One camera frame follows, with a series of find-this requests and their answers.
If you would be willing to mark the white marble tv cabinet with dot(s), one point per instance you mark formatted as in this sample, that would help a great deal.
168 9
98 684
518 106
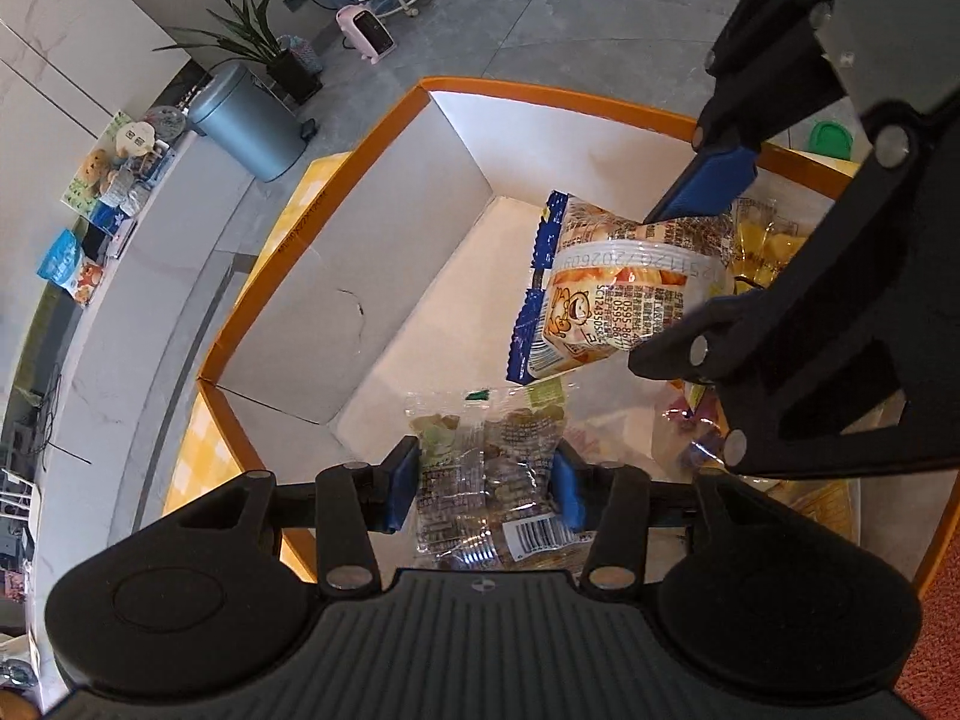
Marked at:
120 360

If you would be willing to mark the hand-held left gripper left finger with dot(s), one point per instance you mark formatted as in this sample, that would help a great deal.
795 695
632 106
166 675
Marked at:
401 484

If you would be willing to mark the pink white heater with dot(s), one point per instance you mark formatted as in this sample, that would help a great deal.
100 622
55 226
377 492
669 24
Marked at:
367 34

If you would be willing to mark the long-leaf potted plant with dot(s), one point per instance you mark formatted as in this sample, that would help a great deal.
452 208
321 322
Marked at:
296 75

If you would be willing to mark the green white painting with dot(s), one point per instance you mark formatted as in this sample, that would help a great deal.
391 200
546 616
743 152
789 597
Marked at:
79 191

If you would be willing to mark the blue snack bag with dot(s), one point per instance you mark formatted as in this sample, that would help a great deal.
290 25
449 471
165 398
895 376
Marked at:
71 266

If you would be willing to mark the yellow checkered tablecloth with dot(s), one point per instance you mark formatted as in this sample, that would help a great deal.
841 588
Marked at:
311 191

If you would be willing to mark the yellow cracker packet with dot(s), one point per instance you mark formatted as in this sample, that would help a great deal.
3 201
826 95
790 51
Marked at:
776 244

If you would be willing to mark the clear dark nut packet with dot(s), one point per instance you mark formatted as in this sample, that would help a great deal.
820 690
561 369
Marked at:
487 495

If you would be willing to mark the round paper fan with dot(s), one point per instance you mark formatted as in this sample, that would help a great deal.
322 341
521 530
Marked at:
133 141

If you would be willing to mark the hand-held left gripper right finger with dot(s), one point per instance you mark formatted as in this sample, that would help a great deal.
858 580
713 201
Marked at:
571 487

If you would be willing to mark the blue-grey trash bin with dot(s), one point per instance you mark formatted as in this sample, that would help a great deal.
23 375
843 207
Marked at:
247 124

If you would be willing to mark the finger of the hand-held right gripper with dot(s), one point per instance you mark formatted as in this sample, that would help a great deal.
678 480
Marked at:
712 180
825 300

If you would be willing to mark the decorative plate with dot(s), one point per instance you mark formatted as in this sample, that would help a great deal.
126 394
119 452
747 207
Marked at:
165 121

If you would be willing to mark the teddy bear bouquet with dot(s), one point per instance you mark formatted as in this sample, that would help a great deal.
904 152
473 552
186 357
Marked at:
101 171

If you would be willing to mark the blue-edged orange snack packet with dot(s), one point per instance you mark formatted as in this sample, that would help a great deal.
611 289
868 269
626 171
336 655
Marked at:
600 292

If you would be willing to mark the green plastic lid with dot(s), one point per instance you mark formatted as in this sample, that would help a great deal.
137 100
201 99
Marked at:
829 139

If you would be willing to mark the orange cardboard box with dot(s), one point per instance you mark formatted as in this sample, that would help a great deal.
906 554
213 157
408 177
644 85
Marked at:
420 240

